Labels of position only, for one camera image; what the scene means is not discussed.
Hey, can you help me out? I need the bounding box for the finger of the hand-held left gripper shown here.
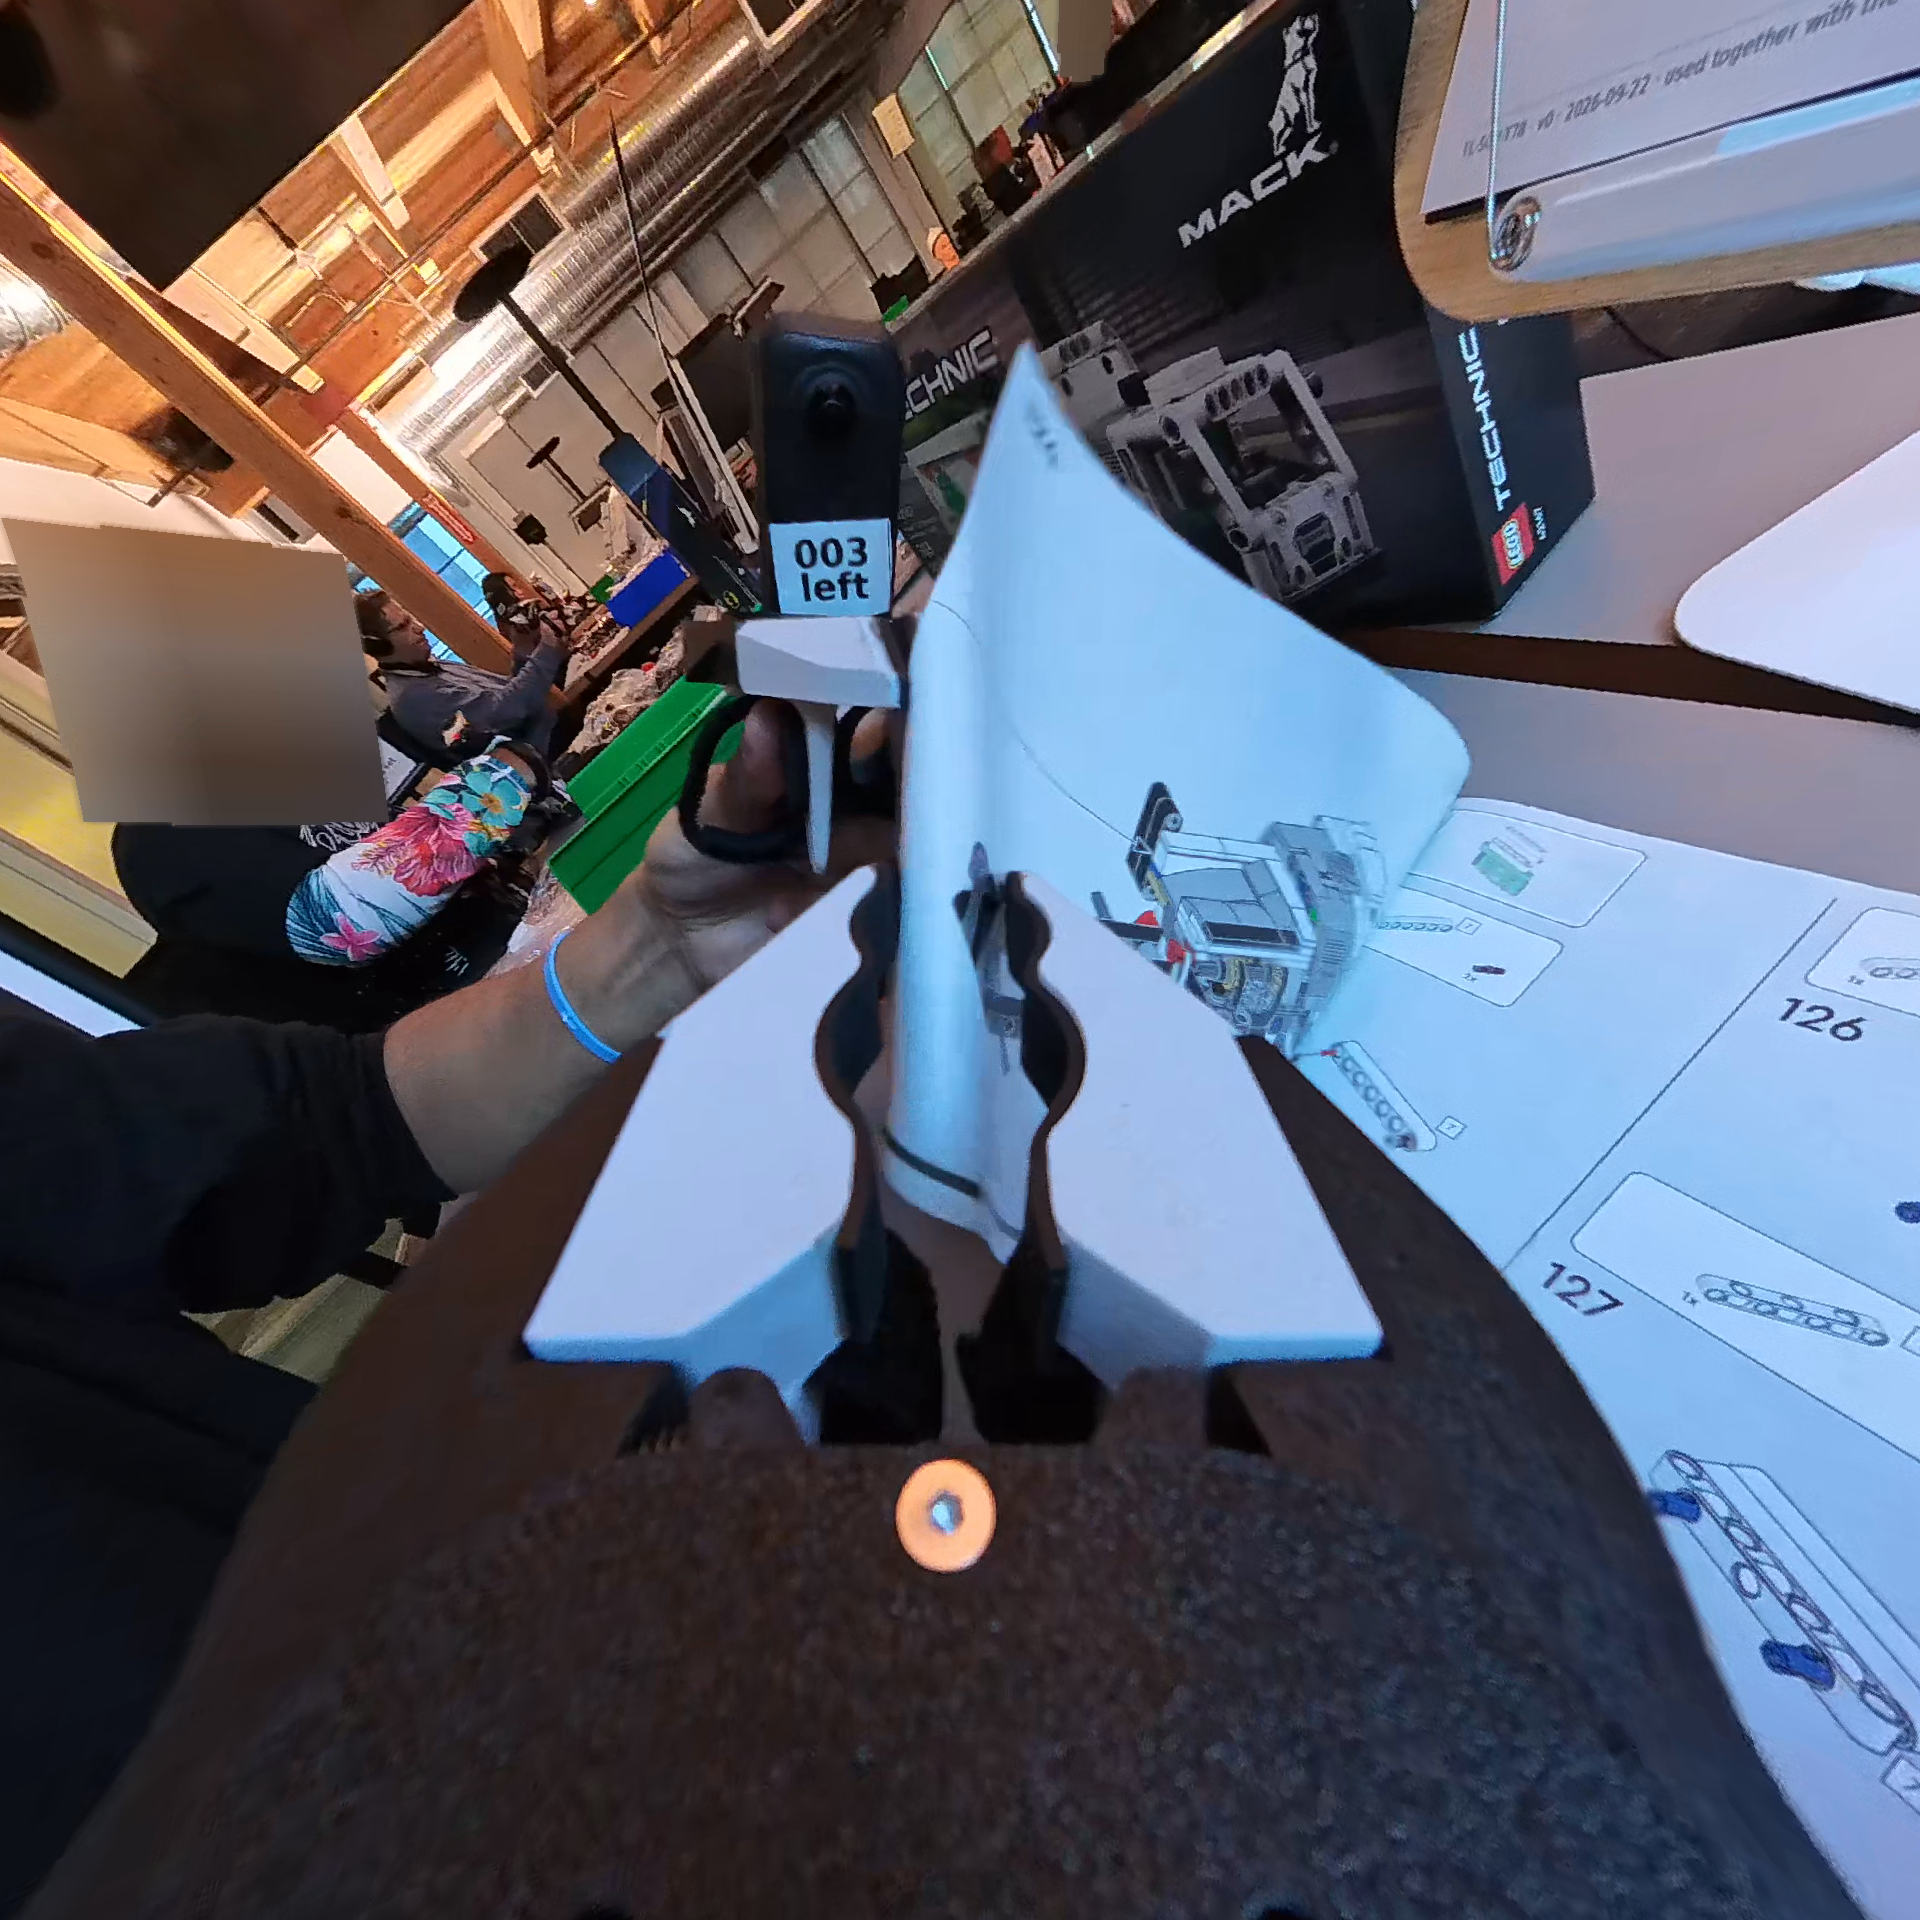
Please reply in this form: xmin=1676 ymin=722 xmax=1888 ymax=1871
xmin=736 ymin=618 xmax=905 ymax=711

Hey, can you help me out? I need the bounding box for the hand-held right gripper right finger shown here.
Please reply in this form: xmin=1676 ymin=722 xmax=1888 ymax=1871
xmin=997 ymin=871 xmax=1386 ymax=1395

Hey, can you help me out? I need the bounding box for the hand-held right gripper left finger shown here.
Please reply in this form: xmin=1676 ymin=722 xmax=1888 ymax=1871
xmin=522 ymin=861 xmax=910 ymax=1404

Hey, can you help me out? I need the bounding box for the lego instruction booklet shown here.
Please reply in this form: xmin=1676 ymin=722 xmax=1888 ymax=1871
xmin=877 ymin=345 xmax=1920 ymax=1876

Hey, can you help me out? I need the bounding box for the person's left forearm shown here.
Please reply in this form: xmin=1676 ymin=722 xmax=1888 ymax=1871
xmin=0 ymin=931 xmax=618 ymax=1321

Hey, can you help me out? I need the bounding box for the black lego set box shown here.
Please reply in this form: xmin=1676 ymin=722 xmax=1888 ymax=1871
xmin=900 ymin=0 xmax=1596 ymax=634

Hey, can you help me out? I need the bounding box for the person's left hand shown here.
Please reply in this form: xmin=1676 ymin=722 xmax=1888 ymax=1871
xmin=576 ymin=709 xmax=902 ymax=1057

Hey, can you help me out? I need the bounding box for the green bin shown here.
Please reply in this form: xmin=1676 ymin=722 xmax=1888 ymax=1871
xmin=546 ymin=674 xmax=748 ymax=916

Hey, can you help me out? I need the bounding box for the blue wristband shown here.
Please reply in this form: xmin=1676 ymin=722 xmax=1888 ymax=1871
xmin=545 ymin=927 xmax=624 ymax=1067

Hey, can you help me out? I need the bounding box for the wooden beam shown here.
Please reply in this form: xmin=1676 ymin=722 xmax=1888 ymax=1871
xmin=0 ymin=142 xmax=518 ymax=676

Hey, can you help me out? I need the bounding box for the person's black top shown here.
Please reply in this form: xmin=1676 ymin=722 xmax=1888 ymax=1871
xmin=0 ymin=1289 xmax=325 ymax=1913

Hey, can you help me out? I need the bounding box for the white tray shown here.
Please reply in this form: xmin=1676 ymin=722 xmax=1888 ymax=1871
xmin=1670 ymin=434 xmax=1920 ymax=713

